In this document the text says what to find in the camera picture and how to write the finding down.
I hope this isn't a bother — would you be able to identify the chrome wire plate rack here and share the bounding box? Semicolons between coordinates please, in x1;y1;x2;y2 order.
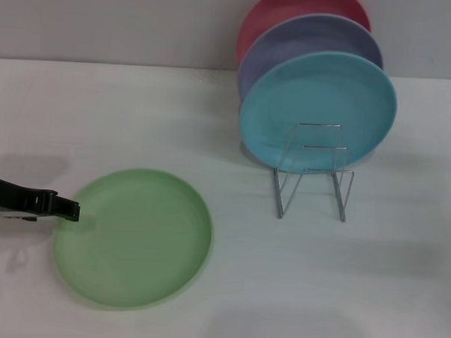
271;120;358;223

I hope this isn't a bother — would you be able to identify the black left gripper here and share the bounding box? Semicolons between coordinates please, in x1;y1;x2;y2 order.
0;173;83;224

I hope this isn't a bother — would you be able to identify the blue round plate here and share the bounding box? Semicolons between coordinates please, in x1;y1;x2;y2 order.
236;47;400;179

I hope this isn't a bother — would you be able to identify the red round plate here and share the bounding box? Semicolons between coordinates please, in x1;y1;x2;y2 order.
236;0;375;71

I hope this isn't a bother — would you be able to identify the purple round plate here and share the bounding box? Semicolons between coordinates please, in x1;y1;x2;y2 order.
236;10;387;109

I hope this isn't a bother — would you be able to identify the green round plate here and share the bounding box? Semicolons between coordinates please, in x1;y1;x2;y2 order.
49;164;215;316

